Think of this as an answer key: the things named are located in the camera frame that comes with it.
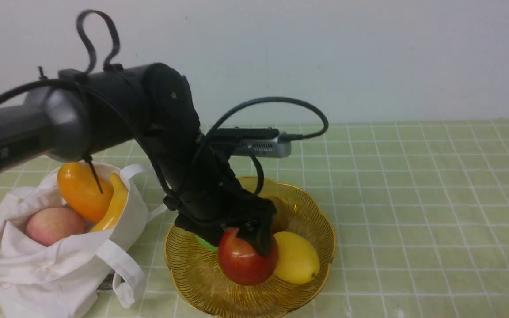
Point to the red apple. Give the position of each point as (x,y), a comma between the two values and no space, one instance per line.
(240,263)

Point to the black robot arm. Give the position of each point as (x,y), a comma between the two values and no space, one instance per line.
(77,115)

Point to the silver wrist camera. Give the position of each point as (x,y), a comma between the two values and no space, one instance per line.
(261,142)

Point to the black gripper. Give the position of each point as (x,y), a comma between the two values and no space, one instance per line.
(213,198)

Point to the pink peach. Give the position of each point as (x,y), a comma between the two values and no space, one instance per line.
(50,225)

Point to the orange yellow pear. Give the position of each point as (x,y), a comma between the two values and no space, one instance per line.
(80,190)

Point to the yellow lemon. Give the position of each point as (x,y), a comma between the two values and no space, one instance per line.
(297,259)

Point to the yellow banana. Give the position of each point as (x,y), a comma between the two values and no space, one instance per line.
(116,206)

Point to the white cloth bag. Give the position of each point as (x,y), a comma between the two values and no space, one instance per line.
(61,281)

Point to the green checkered tablecloth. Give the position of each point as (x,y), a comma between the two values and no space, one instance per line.
(421,214)

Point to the green apple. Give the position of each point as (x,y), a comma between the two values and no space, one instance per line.
(205,244)

